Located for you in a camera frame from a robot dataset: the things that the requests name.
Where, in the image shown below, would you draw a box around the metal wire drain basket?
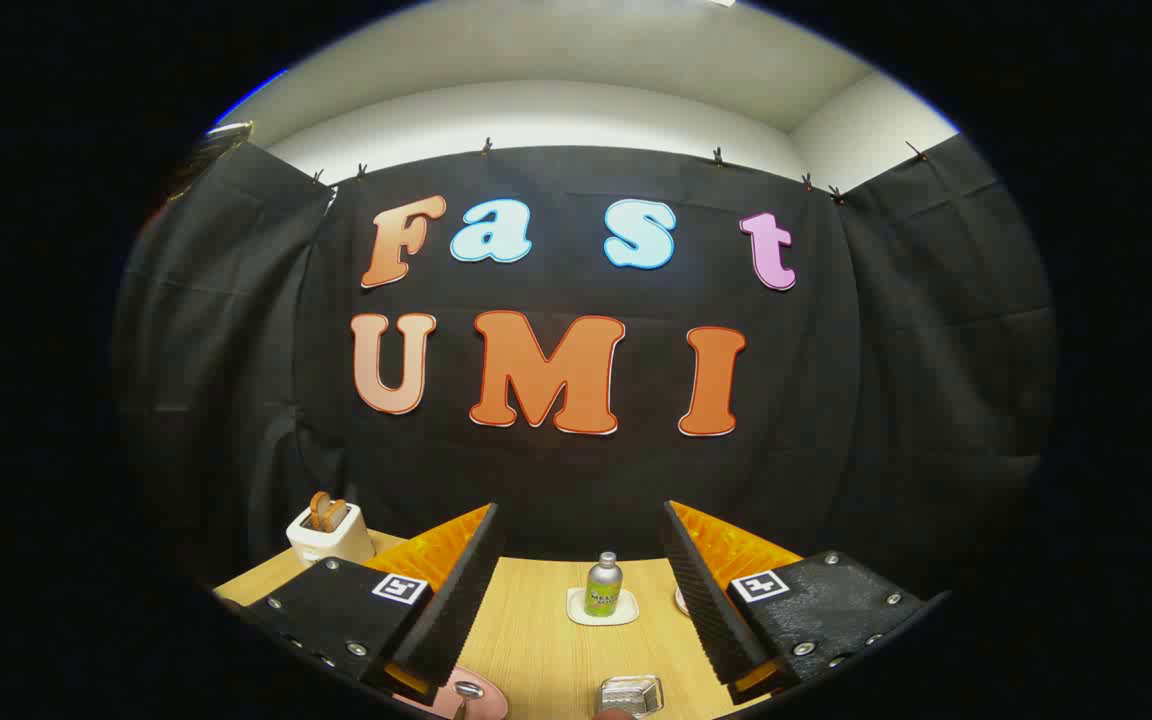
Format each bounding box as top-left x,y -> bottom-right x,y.
597,675 -> 665,720

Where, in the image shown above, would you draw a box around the pink round plate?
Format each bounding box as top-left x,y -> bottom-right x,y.
406,675 -> 510,720

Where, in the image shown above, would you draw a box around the green label soda bottle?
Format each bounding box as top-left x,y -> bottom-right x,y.
584,551 -> 625,618

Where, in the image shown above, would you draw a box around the white toaster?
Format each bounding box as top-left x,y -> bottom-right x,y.
286,503 -> 376,569

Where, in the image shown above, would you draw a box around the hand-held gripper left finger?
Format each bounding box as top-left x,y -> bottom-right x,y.
236,502 -> 510,707

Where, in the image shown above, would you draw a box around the white square coaster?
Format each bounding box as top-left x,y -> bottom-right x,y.
566,587 -> 640,628

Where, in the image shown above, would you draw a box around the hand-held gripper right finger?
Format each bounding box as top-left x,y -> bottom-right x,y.
662,499 -> 949,707

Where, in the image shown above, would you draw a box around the brown toast slices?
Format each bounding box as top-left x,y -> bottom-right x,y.
309,491 -> 350,533

